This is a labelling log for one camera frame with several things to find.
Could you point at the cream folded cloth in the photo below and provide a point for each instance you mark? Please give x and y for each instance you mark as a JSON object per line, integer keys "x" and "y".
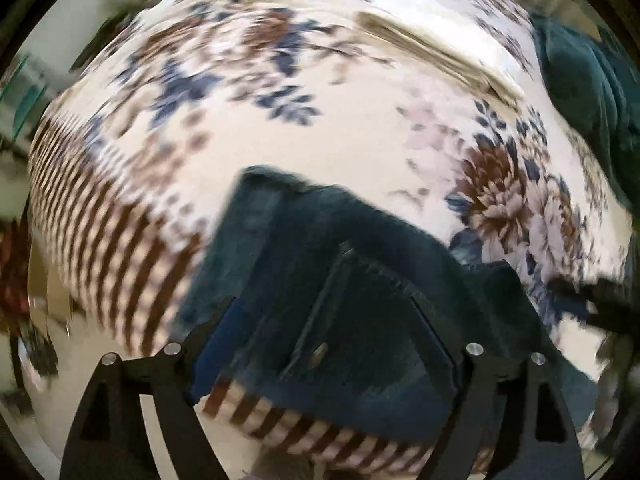
{"x": 452, "y": 43}

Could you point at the dark teal folded garment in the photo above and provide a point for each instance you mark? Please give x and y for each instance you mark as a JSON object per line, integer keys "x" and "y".
{"x": 595, "y": 87}

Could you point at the floral fleece bed blanket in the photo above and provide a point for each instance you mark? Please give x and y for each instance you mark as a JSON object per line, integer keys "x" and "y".
{"x": 133, "y": 166}

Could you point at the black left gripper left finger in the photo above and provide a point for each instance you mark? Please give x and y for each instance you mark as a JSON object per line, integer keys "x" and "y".
{"x": 108, "y": 438}

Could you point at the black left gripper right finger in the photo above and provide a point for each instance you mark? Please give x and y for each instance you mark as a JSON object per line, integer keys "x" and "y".
{"x": 518, "y": 397}

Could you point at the dark blue denim jeans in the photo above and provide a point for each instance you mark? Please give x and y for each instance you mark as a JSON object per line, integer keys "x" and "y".
{"x": 320, "y": 286}

